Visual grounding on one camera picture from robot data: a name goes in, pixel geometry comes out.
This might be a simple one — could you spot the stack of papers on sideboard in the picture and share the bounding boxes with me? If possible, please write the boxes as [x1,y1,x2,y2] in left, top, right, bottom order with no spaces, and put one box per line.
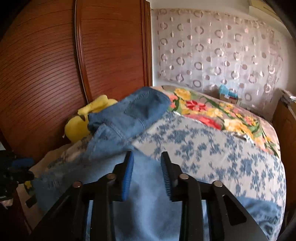
[278,88,296,106]

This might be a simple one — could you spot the butterfly embroidered cushion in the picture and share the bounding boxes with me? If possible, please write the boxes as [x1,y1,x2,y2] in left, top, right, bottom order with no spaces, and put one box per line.
[16,143,72,230]

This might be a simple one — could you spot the circle patterned sheer curtain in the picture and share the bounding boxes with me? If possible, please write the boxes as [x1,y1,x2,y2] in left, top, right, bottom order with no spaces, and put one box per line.
[153,9,284,116]

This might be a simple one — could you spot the yellow plush pillow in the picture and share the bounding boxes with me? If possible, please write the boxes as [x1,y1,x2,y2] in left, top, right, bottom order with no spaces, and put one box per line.
[64,95,117,144]

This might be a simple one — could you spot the colourful floral blanket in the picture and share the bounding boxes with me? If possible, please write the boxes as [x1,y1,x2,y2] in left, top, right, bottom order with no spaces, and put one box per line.
[153,85,281,158]

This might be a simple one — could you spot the wall air conditioner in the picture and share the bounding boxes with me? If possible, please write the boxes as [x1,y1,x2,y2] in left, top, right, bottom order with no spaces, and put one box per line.
[249,0,281,21]

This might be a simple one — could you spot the blue floral white quilt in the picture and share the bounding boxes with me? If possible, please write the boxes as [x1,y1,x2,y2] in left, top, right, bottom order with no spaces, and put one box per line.
[46,111,287,241]

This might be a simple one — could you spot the blue denim jeans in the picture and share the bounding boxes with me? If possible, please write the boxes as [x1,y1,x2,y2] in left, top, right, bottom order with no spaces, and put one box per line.
[88,87,171,141]
[32,129,284,241]

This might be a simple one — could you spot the wooden louvered wardrobe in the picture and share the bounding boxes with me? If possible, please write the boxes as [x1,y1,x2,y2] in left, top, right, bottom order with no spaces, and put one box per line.
[1,1,152,176]

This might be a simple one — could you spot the folded blue denim jeans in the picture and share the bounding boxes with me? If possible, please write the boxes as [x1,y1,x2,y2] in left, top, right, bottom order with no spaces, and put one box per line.
[88,87,171,141]

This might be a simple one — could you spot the cardboard box with blue bag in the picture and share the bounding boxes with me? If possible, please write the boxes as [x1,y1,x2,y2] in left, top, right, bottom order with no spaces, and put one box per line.
[219,85,241,105]

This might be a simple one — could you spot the long wooden sideboard cabinet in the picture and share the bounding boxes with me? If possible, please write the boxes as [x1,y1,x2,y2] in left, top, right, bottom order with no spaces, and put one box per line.
[271,97,296,209]

